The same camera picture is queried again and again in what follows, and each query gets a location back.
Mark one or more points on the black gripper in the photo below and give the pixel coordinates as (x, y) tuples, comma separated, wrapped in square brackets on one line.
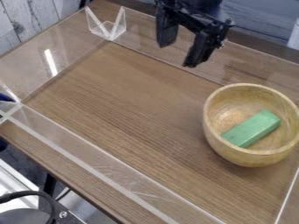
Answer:
[(203, 17)]

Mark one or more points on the green rectangular block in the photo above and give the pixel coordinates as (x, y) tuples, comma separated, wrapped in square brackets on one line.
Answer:
[(252, 129)]

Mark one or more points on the brown wooden bowl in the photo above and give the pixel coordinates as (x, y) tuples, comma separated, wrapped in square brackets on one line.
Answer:
[(232, 104)]

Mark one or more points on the blue object at left edge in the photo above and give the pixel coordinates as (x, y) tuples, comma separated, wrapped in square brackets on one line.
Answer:
[(5, 98)]

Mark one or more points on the black table leg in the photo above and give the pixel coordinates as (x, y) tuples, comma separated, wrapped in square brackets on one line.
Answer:
[(49, 184)]

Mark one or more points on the clear acrylic barrier wall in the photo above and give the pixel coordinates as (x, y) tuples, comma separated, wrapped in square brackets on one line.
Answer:
[(107, 115)]

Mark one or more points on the black metal base plate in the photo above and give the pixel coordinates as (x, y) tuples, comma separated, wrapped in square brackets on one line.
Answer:
[(57, 214)]

